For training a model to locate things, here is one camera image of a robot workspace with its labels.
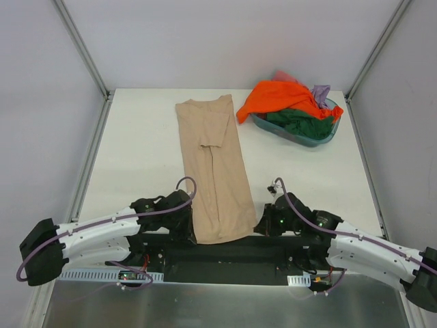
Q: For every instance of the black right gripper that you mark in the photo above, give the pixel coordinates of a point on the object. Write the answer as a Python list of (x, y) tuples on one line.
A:
[(267, 220)]

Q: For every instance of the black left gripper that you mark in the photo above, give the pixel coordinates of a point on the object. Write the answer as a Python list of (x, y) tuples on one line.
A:
[(186, 225)]

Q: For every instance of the beige t shirt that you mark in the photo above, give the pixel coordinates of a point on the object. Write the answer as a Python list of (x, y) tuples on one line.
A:
[(223, 208)]

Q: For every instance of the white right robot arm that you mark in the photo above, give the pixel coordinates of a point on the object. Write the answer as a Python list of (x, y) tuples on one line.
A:
[(333, 242)]

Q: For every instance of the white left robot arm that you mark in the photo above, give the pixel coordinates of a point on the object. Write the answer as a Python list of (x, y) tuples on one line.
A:
[(50, 248)]

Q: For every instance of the green t shirt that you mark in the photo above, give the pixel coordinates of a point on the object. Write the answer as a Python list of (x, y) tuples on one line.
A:
[(297, 122)]

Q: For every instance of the teal plastic laundry basket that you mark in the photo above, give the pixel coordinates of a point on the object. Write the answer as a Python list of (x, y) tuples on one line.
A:
[(261, 122)]

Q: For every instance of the orange t shirt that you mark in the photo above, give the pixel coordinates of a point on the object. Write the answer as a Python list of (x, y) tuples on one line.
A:
[(274, 96)]

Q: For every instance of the lilac t shirt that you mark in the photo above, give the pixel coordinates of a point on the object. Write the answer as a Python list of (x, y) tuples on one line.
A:
[(320, 93)]

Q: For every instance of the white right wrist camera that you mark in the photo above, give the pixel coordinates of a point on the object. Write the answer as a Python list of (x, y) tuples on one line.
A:
[(274, 188)]

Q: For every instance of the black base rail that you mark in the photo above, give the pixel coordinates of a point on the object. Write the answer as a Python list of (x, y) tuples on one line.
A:
[(253, 260)]

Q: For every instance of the right white cable duct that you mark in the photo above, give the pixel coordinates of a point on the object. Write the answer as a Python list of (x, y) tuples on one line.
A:
[(307, 280)]

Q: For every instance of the white cable duct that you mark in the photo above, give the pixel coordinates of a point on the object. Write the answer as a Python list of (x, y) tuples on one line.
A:
[(307, 280), (110, 275)]

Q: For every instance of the left white cable duct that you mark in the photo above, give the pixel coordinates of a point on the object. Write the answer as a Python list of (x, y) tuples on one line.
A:
[(110, 275)]

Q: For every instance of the left aluminium frame post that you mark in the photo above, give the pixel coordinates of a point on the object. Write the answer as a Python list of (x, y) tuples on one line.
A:
[(80, 46)]

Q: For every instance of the aluminium frame post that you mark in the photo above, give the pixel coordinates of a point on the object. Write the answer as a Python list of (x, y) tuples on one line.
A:
[(80, 46), (381, 42)]

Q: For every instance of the right aluminium frame post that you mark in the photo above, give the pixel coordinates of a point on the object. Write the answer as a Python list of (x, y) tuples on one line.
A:
[(381, 42)]

